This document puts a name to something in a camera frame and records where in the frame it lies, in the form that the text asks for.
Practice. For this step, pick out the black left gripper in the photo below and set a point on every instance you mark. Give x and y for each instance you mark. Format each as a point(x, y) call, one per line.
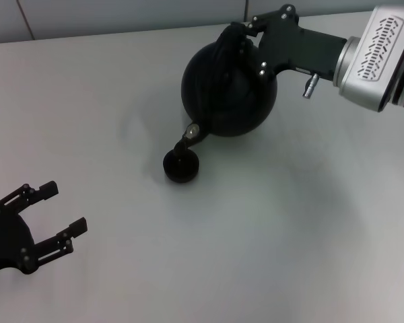
point(8, 239)

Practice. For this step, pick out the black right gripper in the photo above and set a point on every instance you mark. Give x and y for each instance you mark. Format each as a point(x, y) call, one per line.
point(296, 47)

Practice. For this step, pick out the black round teapot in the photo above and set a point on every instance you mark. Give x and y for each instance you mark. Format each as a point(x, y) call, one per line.
point(229, 107)

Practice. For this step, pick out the small black teacup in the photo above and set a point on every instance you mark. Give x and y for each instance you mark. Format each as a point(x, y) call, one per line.
point(185, 171)

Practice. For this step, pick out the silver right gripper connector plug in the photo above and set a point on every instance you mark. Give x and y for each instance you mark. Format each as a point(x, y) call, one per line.
point(310, 87)

